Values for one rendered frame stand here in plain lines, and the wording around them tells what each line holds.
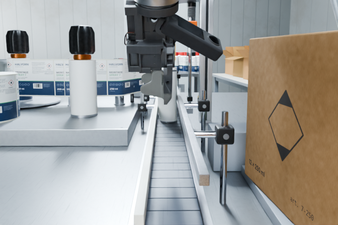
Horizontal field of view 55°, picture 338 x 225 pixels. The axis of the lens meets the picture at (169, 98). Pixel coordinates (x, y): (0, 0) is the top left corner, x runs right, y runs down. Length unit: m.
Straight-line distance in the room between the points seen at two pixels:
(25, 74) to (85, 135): 0.54
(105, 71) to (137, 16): 0.78
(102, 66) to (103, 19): 3.83
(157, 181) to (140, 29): 0.25
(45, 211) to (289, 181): 0.40
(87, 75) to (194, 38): 0.60
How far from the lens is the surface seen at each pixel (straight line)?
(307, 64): 0.46
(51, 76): 1.36
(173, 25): 0.54
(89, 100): 1.10
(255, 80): 0.62
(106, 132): 0.94
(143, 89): 0.61
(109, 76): 1.31
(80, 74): 1.09
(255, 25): 5.46
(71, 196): 0.66
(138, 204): 0.41
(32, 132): 0.99
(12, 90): 1.13
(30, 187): 0.72
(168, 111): 0.98
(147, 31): 0.56
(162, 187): 0.54
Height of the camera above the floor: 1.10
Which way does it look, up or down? 8 degrees down
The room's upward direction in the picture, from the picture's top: straight up
